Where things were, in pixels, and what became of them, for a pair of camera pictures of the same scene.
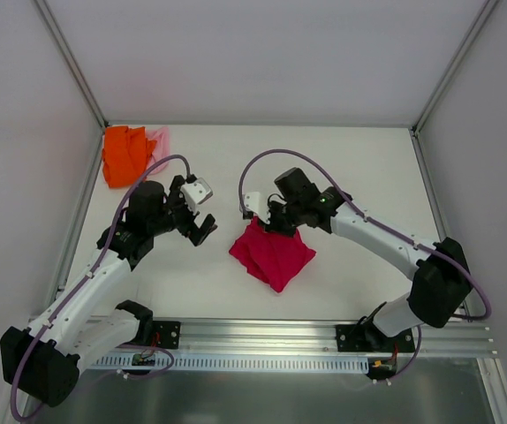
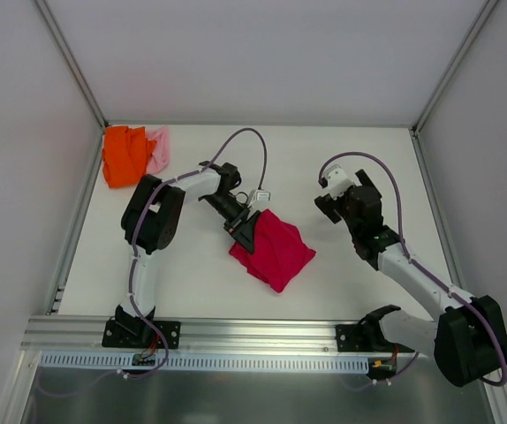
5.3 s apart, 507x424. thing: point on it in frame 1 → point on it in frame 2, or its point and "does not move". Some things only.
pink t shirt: x=161 y=150 does not move
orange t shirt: x=126 y=155 does not move
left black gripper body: x=187 y=221 → x=239 y=226
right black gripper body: x=277 y=223 → x=339 y=200
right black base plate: x=368 y=337 does not move
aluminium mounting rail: x=447 y=338 does not move
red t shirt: x=274 y=259 does not move
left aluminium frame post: x=73 y=64 does not move
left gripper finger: x=207 y=224 → x=244 y=233
